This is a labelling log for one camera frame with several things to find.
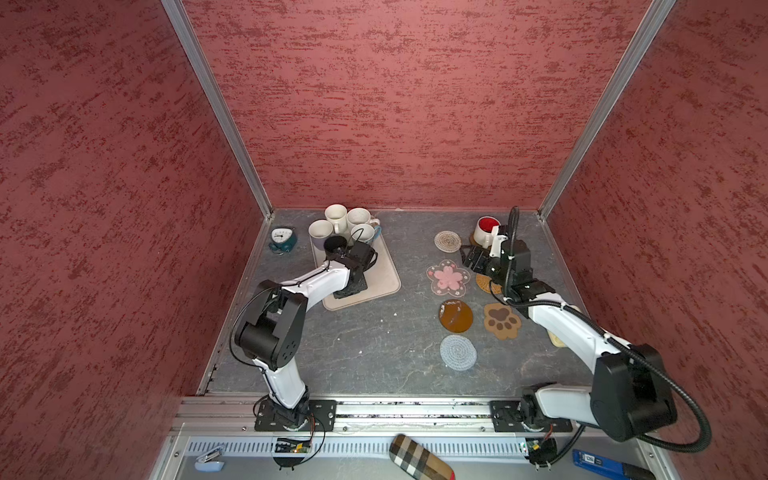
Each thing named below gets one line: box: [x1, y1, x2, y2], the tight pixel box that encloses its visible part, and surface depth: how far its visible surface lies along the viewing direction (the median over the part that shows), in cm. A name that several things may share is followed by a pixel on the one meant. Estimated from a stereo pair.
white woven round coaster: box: [434, 230, 462, 253], surface depth 113 cm
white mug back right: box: [346, 207, 381, 230], surface depth 112 cm
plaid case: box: [389, 434, 456, 480], surface depth 67 cm
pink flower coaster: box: [426, 259, 471, 297], surface depth 102 cm
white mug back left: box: [308, 219, 333, 251], surface depth 108 cm
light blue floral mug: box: [351, 224, 382, 243], surface depth 104 cm
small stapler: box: [194, 446, 224, 472], surface depth 68 cm
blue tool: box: [572, 449, 654, 480], surface depth 67 cm
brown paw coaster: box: [484, 302, 522, 341], surface depth 91 cm
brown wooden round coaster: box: [438, 298, 473, 333], surface depth 94 cm
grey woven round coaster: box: [440, 334, 477, 371], surface depth 87 cm
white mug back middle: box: [324, 203, 348, 234], surface depth 111 cm
